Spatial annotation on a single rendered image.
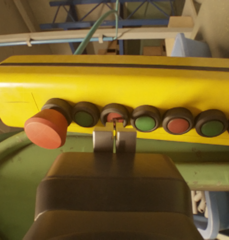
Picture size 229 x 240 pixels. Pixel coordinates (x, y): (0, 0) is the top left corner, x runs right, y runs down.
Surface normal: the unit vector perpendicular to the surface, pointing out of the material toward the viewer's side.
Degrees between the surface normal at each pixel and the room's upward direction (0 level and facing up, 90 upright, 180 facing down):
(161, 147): 90
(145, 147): 90
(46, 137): 87
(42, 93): 85
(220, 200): 100
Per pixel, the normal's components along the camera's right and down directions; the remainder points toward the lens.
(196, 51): 0.10, -0.43
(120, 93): -0.16, 0.65
